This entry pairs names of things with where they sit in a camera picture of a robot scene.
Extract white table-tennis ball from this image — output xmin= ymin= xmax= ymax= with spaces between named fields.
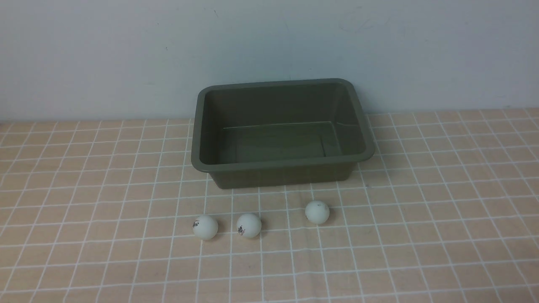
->
xmin=236 ymin=213 xmax=262 ymax=238
xmin=304 ymin=201 xmax=331 ymax=225
xmin=192 ymin=215 xmax=218 ymax=240

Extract olive green plastic bin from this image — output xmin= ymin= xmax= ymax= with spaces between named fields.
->
xmin=191 ymin=78 xmax=376 ymax=189

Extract checkered peach tablecloth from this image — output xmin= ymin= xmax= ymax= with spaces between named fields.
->
xmin=0 ymin=109 xmax=539 ymax=303

